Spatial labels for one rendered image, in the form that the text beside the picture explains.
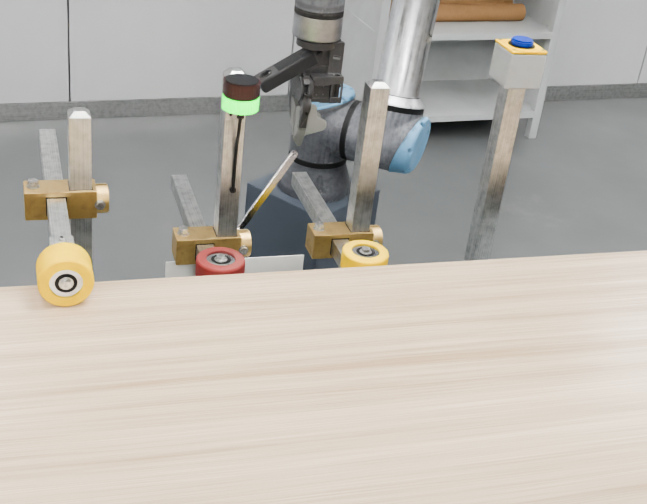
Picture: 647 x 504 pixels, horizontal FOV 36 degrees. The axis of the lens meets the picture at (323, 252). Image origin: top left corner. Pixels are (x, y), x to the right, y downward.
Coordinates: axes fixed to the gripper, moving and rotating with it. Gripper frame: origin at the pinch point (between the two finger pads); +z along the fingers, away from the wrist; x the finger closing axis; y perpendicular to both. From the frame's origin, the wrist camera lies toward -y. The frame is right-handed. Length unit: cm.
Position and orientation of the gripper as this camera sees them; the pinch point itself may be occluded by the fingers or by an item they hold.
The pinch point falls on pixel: (294, 139)
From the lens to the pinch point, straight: 191.2
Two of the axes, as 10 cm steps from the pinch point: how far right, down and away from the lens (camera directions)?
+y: 9.5, -0.6, 3.2
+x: -3.0, -4.9, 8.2
